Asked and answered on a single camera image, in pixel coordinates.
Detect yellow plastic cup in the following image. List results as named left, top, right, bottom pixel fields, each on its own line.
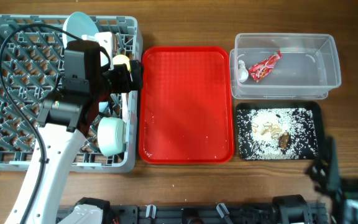
left=112, top=54, right=131, bottom=71

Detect green bowl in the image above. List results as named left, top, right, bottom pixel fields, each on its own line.
left=97, top=117, right=126, bottom=157

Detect light blue plate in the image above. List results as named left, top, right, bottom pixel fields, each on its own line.
left=63, top=12, right=99, bottom=42

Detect white napkin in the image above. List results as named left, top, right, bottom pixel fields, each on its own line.
left=238, top=60, right=249, bottom=83

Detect red snack wrapper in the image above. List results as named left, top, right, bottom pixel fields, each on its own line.
left=248, top=51, right=282, bottom=82

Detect rice and food scraps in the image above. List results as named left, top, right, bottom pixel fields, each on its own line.
left=236, top=107, right=319, bottom=160

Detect light blue small bowl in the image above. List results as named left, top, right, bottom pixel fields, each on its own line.
left=99, top=101, right=109, bottom=113

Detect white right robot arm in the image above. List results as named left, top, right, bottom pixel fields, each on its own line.
left=269, top=137, right=358, bottom=223

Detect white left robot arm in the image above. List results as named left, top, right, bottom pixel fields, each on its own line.
left=6, top=39, right=143, bottom=223

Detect grey dishwasher rack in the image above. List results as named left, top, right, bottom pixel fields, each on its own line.
left=0, top=14, right=138, bottom=173

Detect black waste tray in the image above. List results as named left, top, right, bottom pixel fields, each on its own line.
left=234, top=101, right=329, bottom=161

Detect red plastic tray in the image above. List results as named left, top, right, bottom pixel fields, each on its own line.
left=139, top=46, right=234, bottom=164

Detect clear plastic bin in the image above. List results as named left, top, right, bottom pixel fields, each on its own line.
left=230, top=33, right=342, bottom=100

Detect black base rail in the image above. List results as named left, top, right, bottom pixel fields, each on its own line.
left=56, top=197, right=329, bottom=224

